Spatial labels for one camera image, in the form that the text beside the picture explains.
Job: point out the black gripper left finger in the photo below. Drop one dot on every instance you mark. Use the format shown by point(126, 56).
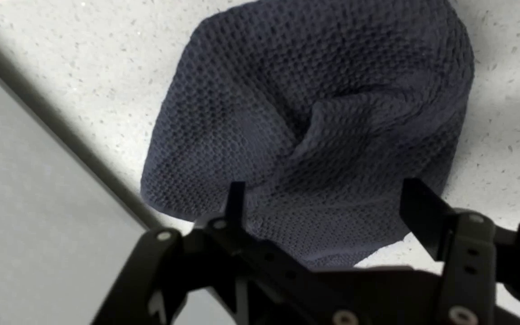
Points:
point(151, 276)

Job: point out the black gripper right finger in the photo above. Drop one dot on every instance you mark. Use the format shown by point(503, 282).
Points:
point(476, 271)

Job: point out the dark blue waffle towel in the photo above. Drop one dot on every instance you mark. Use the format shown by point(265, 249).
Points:
point(307, 90)

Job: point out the grey plastic tray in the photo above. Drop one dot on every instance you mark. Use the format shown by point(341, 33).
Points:
point(30, 228)

